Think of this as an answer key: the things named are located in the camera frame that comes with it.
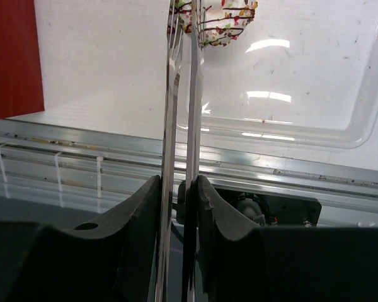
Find red brown paper bag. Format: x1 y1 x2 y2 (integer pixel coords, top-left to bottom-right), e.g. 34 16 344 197
0 0 45 119

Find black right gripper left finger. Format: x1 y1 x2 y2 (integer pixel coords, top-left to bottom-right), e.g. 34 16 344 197
0 176 161 301

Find white chocolate drizzled donut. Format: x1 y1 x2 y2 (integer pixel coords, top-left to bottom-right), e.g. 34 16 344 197
167 1 258 48

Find clear plastic tray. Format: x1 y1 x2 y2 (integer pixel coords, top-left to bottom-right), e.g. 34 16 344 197
176 0 378 150

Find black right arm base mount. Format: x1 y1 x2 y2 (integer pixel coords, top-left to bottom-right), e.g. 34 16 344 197
195 177 322 228

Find aluminium frame rail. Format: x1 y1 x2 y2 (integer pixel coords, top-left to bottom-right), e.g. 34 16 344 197
0 120 378 227

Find metal serving tongs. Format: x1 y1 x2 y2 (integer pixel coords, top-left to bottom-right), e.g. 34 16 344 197
154 1 205 301

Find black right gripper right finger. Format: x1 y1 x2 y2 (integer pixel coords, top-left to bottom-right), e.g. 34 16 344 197
197 177 378 301

